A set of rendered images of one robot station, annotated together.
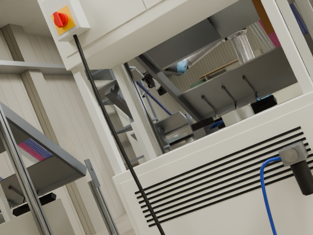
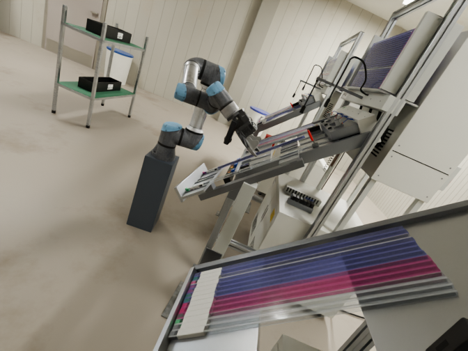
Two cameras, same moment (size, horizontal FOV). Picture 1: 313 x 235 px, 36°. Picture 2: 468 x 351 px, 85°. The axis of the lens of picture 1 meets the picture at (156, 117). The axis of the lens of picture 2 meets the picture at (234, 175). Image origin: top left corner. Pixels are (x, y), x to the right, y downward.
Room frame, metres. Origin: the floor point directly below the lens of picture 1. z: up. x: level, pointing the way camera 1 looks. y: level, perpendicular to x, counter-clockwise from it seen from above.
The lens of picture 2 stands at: (3.02, 0.98, 1.25)
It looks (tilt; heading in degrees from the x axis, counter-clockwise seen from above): 22 degrees down; 245
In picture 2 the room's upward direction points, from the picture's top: 24 degrees clockwise
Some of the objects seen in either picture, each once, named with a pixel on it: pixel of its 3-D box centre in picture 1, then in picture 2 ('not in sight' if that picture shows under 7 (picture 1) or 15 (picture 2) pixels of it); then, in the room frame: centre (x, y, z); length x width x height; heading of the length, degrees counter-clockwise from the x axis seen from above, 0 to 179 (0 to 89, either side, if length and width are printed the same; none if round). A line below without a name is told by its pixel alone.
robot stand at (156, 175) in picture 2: not in sight; (152, 190); (2.80, -0.59, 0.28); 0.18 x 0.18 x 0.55; 71
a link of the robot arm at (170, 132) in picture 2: not in sight; (171, 133); (2.79, -0.59, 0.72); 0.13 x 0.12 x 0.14; 175
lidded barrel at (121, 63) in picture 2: not in sight; (117, 66); (3.55, -4.89, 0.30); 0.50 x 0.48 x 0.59; 162
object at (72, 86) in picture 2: not in sight; (103, 72); (3.47, -2.57, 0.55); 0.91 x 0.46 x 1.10; 65
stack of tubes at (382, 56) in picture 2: not in sight; (386, 67); (1.86, -0.24, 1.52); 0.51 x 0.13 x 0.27; 65
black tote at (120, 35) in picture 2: not in sight; (110, 32); (3.47, -2.57, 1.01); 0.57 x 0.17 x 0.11; 65
